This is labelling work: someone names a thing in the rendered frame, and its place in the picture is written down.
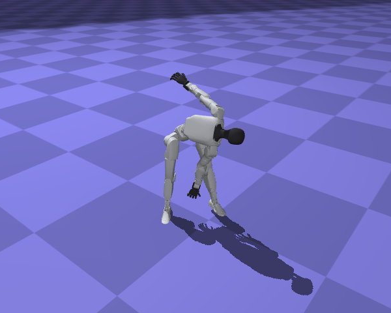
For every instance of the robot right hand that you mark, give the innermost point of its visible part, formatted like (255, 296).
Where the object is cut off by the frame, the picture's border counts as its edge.
(194, 192)

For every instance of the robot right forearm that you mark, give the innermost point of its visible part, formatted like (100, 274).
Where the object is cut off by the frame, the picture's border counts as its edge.
(199, 173)

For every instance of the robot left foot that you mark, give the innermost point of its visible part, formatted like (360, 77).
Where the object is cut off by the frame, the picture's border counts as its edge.
(217, 208)

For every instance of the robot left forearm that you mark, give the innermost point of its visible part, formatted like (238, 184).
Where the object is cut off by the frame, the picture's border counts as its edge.
(196, 91)

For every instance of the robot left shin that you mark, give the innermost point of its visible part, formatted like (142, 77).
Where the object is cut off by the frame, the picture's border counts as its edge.
(210, 183)

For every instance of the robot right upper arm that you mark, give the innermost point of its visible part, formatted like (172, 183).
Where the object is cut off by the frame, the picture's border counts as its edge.
(209, 153)

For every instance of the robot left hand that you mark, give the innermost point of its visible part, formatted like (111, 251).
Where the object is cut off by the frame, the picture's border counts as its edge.
(181, 79)

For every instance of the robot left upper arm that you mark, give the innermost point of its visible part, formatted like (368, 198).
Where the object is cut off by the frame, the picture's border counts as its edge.
(216, 110)

